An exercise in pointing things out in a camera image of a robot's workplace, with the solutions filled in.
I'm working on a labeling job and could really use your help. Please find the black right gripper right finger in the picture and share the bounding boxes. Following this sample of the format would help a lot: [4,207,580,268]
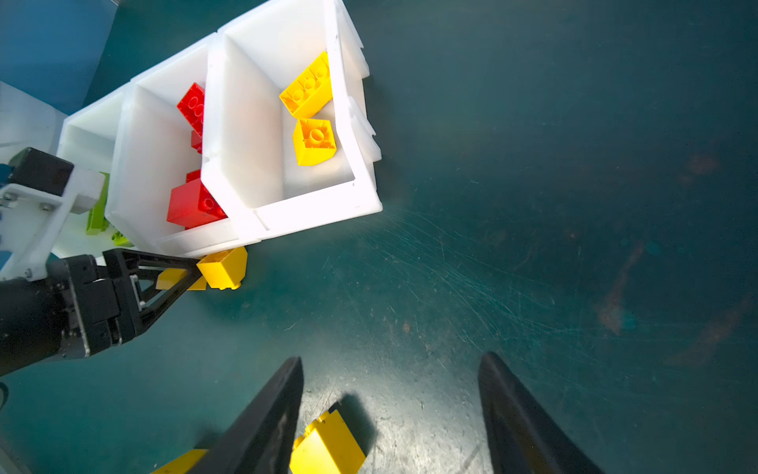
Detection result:
[478,352,602,473]

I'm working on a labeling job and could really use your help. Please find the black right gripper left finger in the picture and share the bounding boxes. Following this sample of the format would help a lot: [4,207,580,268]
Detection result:
[189,357,304,473]

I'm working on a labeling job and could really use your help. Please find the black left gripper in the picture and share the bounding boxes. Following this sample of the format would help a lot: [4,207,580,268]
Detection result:
[1,248,205,375]

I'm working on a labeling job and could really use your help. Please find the green lego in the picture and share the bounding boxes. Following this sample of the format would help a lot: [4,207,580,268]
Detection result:
[85,173,133,248]

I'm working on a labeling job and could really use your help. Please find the yellow lego pair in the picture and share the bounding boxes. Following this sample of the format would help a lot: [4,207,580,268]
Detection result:
[156,247,248,292]

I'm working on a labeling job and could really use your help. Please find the red lego brick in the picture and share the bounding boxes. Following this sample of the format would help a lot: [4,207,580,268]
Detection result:
[167,170,227,229]
[177,83,205,154]

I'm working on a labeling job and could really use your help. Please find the orange lego brick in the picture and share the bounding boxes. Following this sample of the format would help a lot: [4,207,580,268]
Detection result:
[280,51,333,119]

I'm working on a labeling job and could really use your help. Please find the yellow tall lego brick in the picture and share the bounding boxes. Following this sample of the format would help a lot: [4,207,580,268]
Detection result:
[289,403,366,474]

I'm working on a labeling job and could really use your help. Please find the small yellow lego front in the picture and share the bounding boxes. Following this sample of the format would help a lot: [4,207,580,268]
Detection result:
[152,448,208,474]

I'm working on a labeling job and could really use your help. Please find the yellow sloped lego brick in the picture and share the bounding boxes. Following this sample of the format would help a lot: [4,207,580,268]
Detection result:
[293,118,337,167]

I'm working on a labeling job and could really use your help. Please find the white three-compartment bin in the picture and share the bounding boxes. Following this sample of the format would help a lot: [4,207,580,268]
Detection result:
[57,1,382,257]

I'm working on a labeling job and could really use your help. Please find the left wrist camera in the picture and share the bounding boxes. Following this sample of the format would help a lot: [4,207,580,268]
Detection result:
[1,147,105,282]

